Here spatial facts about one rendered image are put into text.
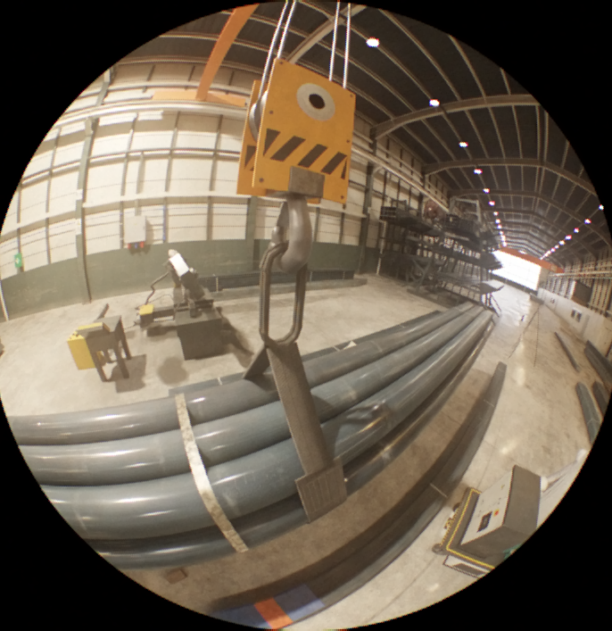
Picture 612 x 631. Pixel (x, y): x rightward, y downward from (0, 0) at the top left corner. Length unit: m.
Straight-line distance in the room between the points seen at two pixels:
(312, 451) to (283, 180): 0.60
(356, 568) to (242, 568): 0.81
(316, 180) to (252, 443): 0.67
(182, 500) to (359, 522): 1.72
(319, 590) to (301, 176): 2.03
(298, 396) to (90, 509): 0.65
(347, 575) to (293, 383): 1.61
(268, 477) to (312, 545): 1.48
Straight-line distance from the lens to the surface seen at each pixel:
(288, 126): 0.43
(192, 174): 7.78
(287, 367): 0.52
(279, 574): 1.98
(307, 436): 0.56
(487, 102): 11.37
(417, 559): 2.27
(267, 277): 0.44
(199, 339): 3.41
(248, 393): 0.76
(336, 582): 1.86
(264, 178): 0.38
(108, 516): 0.67
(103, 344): 3.35
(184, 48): 9.62
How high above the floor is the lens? 1.98
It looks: 23 degrees down
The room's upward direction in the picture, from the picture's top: 6 degrees clockwise
